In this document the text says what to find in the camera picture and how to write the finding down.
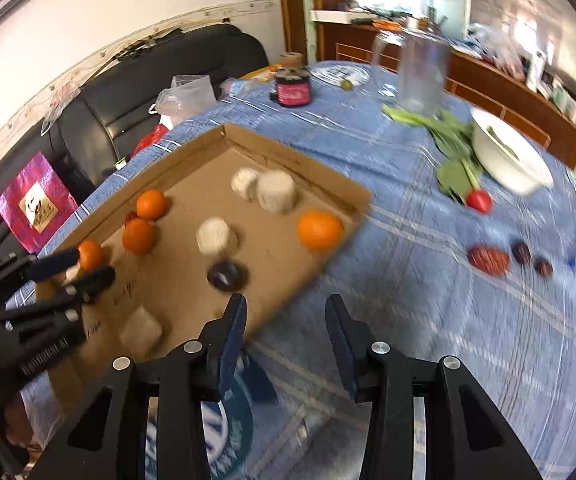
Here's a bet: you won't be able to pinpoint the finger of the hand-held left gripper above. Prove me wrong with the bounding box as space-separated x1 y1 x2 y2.
0 247 81 302
0 266 117 337

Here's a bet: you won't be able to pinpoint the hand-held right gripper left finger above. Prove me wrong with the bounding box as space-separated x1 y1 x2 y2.
28 292 249 480

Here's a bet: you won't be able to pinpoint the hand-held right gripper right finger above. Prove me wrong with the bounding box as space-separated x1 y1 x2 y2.
324 294 544 480

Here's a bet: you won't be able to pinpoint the orange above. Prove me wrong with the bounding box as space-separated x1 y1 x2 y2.
297 210 345 253
122 217 157 255
136 189 169 221
78 240 107 272

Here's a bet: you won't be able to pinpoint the dark chocolate-coloured pastry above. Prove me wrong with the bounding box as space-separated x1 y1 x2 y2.
206 259 246 292

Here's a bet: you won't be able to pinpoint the brown cardboard tray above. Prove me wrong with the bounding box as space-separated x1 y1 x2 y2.
35 122 373 406

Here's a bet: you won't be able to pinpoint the person's left hand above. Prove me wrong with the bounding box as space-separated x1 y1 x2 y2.
0 392 38 466

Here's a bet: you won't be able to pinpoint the pink gift bag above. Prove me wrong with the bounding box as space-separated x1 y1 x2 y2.
0 151 79 255

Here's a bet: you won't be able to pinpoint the blue checked tablecloth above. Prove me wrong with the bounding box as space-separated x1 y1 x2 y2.
5 60 576 480

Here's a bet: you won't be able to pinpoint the red plastic bag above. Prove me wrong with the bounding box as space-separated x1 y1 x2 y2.
132 122 171 158

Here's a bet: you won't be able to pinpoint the large red date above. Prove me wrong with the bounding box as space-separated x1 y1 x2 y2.
468 244 511 276

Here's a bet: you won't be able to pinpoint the black leather sofa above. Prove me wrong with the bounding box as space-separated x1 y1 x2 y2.
0 24 270 261

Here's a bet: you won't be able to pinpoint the clear plastic bag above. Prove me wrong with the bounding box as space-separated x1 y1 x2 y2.
148 75 217 128

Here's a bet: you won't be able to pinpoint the red radish with leaves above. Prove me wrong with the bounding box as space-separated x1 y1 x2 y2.
435 157 494 213

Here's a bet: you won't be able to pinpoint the clear plastic bottle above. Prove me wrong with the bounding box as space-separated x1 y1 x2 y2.
218 77 261 96

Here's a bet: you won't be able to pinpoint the leafy green vegetables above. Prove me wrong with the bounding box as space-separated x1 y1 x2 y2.
382 104 476 161

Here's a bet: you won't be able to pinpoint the white bowl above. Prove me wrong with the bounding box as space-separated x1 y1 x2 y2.
469 106 555 196

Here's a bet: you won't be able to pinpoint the dark jar with pink label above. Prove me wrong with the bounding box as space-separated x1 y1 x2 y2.
274 67 313 108

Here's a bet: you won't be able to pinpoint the white plate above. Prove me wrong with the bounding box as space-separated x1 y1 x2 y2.
309 65 371 86

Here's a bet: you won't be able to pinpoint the clear glass pitcher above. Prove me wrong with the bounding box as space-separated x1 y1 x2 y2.
370 29 451 116

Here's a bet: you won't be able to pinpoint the wooden sideboard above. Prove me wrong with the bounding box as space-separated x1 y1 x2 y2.
335 22 576 148

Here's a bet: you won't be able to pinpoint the white plastic bag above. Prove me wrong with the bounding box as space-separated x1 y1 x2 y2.
468 22 524 73

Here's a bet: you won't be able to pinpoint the white refrigerator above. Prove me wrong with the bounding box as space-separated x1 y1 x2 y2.
428 0 473 38

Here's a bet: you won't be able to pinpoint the wooden door frame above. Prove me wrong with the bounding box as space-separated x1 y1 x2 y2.
275 0 329 68

